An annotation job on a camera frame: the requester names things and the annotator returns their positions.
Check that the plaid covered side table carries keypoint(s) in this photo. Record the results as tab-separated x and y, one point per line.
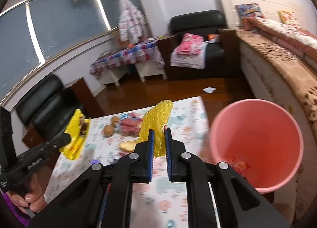
128	54

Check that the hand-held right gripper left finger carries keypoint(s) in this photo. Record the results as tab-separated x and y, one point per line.
151	155

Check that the white table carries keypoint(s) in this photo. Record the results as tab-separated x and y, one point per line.
151	70

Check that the crumpled red wrapper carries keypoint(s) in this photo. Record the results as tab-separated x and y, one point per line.
131	125

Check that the orange peel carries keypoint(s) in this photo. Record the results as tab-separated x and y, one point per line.
127	146

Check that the bed with brown blanket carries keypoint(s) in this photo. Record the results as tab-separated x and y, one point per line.
257	79

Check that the pale folded cloth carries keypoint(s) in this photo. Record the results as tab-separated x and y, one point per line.
188	60

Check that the floral tablecloth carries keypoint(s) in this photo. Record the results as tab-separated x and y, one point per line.
188	119

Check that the yellow floral pillow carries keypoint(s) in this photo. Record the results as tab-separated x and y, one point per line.
288	17

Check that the red snack wrapper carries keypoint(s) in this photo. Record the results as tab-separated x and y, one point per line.
238	165

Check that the pink white puffer jacket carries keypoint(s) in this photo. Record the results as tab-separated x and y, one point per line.
131	19

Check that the person's left hand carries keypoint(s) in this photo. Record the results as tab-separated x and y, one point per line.
33	199

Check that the white tissue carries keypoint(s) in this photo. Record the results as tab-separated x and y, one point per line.
209	90

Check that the white bed headboard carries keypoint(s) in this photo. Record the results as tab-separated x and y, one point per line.
270	2

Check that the pink plastic bucket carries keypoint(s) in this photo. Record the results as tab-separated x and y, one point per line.
260	128

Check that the black office chair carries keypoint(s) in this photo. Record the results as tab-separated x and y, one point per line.
47	104

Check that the window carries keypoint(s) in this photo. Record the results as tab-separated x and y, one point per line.
14	44

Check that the pink folded clothing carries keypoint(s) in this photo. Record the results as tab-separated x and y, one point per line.
189	43

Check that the dark wooden desk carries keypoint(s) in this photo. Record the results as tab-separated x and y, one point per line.
81	94

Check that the yellow snack wrapper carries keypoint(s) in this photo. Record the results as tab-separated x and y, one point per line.
77	124

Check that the small orange box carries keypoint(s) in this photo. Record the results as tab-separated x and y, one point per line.
213	37

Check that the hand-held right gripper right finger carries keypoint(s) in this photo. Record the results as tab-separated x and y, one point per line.
169	155

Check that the small brown round fruit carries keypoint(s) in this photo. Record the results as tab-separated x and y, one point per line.
108	130
114	119

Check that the colourful patterned pillow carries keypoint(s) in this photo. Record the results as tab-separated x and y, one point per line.
249	11

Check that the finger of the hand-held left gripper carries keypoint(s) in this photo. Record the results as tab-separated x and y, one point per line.
62	141

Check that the black armchair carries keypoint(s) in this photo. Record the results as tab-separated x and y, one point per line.
198	21

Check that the orange polka-dot quilt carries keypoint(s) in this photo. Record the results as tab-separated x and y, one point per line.
284	32

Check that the brown leaf-pattern blanket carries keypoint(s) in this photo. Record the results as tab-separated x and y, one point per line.
284	69

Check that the yellow foam fruit net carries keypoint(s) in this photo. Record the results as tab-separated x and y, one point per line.
154	119

